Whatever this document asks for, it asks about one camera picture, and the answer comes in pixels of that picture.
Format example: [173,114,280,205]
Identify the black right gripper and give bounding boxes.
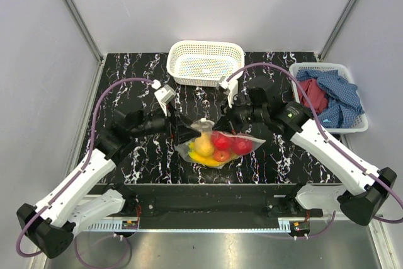
[212,94,268,135]

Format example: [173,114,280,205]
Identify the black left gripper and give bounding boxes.
[131,102,202,145]

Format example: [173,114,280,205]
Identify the polka dot zip top bag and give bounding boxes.
[175,118,265,169]

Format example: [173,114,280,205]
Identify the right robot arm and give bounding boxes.
[213,76,397,226]

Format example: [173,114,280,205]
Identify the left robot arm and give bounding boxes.
[16,106,201,259]

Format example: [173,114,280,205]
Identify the red fake apple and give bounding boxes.
[211,132,233,150]

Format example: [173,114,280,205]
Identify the red fake tomato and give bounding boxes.
[232,137,254,156]

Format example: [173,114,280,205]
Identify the yellow fake banana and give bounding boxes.
[188,142,235,168]

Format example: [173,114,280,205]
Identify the small red fake fruit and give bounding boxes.
[213,149,232,163]

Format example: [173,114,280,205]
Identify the white perforated plastic basket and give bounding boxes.
[166,40,245,87]

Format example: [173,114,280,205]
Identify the dark red cloth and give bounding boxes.
[298,78,328,114]

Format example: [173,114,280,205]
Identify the blue checkered cloth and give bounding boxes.
[297,69,364,129]

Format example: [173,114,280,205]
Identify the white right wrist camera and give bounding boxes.
[217,76,238,108]

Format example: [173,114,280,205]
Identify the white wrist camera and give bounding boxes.
[217,76,238,108]
[151,80,176,117]

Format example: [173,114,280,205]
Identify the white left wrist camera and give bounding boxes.
[151,80,176,117]

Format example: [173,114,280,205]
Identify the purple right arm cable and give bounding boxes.
[226,63,403,224]

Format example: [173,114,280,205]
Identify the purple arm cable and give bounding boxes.
[15,77,155,259]
[226,63,403,224]

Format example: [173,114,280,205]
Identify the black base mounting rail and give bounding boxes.
[78,182,347,231]

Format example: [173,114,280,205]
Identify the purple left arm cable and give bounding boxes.
[15,77,155,259]

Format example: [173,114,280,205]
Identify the left aluminium frame post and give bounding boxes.
[43,0,106,64]

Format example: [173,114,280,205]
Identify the aluminium frame post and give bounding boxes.
[43,0,106,64]
[317,0,359,62]

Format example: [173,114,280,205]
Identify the right aluminium frame post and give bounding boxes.
[317,0,359,62]

